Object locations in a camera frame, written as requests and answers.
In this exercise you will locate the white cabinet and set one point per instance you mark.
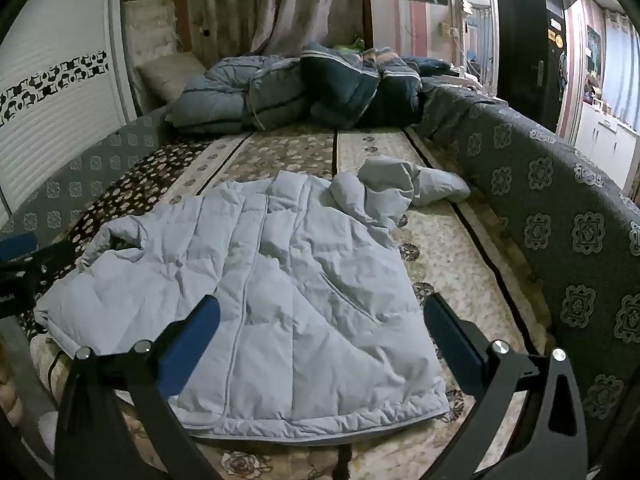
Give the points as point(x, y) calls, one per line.
point(605, 140)

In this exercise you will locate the white tufted headboard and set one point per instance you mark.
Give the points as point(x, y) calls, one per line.
point(150, 25)

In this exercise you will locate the pale window curtain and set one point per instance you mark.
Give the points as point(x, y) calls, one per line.
point(622, 65)

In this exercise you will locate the dark teal quilt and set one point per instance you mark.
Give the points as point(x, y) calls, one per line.
point(350, 85)

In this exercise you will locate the grey patterned bed rail cover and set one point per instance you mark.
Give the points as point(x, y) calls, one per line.
point(560, 220)
point(75, 185)

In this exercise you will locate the beige pillow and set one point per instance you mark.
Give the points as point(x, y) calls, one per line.
point(167, 77)

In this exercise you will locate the floral patterned bed sheet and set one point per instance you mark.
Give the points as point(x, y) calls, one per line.
point(475, 265)

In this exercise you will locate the dark door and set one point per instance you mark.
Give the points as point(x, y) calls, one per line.
point(525, 55)

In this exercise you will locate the green cloth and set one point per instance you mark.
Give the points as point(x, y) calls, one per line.
point(350, 44)

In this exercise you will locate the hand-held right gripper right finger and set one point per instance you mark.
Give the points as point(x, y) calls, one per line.
point(450, 340)

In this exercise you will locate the white framed mirror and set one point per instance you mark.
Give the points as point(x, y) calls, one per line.
point(477, 35)

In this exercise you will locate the light blue puffer jacket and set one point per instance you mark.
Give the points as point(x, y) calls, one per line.
point(280, 280)

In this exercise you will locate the white wardrobe sliding door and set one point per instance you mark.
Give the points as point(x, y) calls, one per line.
point(55, 110)

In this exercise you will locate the small wall picture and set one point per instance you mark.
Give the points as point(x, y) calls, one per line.
point(593, 42)

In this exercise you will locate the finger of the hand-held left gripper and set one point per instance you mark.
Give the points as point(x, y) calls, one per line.
point(30, 260)

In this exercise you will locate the floral beige curtain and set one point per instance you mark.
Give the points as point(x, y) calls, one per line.
point(280, 5)

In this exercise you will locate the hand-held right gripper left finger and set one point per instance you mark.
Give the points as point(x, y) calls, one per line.
point(192, 340)

